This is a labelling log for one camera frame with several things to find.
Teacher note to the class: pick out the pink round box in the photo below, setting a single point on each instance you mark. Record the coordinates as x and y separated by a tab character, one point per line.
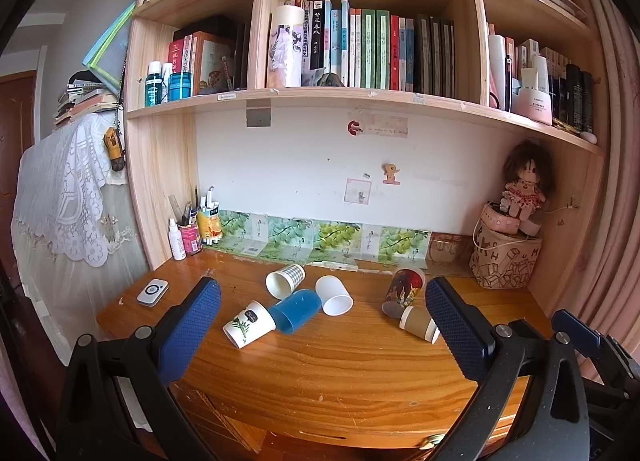
500	220

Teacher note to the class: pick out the white cup with plant print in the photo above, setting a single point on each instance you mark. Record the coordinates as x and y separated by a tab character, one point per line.
249	323

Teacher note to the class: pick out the clear plastic ruler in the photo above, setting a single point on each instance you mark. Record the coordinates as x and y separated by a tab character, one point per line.
173	207

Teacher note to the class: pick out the pink curtain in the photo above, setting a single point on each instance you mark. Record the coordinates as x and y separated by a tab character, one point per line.
620	151

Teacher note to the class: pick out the blue plastic cup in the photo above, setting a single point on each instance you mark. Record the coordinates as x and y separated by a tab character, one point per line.
295	310

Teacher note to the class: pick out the cartoon figure wall sticker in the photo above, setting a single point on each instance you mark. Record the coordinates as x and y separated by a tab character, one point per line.
391	173

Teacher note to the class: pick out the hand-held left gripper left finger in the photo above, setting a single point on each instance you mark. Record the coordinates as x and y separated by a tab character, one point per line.
192	326

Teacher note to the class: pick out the white squeeze tube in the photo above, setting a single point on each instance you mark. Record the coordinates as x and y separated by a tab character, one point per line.
538	72

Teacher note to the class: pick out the small white round-button device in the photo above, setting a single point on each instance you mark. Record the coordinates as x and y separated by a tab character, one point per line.
152	292

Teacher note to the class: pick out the white rolled paper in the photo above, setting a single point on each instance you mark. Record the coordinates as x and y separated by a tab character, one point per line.
497	70

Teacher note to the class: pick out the white flower-print tube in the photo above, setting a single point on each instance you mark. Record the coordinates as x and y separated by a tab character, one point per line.
285	48

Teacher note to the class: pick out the green-framed board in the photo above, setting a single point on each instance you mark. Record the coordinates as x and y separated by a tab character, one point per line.
111	46

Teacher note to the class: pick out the teal cosmetic jar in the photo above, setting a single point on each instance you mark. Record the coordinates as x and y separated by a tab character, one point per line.
180	87

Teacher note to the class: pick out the patterned beige fabric basket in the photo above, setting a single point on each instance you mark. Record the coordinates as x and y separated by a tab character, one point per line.
505	263

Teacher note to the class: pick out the red round wall sticker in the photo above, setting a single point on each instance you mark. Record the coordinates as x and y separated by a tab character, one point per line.
354	127

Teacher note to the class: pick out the row of upright books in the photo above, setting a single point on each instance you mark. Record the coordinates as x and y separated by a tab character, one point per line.
380	51

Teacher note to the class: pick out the plain white paper cup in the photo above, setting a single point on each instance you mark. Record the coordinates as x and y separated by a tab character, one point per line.
334	295

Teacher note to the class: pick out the grape-print folded card strip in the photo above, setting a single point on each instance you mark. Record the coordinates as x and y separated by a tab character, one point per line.
325	238

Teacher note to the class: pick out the wooden bookshelf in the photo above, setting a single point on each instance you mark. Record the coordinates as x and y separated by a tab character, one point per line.
160	166

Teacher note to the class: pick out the stack of books and papers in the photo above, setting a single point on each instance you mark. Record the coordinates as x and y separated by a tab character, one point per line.
85	98

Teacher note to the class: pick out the pink note wall sticker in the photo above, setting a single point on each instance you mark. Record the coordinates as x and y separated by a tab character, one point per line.
358	191

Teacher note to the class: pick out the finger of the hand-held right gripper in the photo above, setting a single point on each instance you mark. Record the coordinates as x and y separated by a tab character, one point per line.
575	328

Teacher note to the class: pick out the white spray bottle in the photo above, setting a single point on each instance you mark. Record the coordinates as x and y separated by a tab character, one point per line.
177	241

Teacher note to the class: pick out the grey tape patch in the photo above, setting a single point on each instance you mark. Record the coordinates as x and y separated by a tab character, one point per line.
258	113

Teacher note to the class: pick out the yellow hanging toy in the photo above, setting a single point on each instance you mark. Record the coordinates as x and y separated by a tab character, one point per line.
114	147

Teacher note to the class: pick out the brown wooden door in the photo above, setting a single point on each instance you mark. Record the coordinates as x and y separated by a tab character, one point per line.
17	136

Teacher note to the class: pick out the brown paper cup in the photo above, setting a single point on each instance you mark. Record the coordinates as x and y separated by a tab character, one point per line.
419	323

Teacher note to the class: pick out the red and pink books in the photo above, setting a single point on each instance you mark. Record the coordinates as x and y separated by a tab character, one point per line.
200	61

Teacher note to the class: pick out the white lace cloth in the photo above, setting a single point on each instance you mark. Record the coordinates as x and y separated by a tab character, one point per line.
70	201

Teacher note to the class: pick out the row of black bottles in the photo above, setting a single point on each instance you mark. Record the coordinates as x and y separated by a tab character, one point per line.
575	96

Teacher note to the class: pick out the tall teal bottle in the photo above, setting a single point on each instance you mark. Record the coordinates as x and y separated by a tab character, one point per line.
154	87

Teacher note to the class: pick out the yellow pen box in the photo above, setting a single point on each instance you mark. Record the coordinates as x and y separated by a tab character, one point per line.
210	226

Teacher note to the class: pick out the brown-haired rag doll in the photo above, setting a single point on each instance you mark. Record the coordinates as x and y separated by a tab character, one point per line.
525	181

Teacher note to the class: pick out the checked paper cup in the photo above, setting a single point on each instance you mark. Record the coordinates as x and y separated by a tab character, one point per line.
285	280

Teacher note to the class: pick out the pink pen holder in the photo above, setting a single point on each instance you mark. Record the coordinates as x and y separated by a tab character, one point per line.
189	238

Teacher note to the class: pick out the white-capped slim bottle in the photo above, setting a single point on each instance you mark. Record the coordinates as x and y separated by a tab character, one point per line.
167	78

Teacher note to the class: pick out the dark picture-print paper cup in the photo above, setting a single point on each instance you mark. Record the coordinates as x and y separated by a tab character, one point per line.
402	291

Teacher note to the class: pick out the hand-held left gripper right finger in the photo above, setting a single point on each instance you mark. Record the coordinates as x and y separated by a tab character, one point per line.
456	328

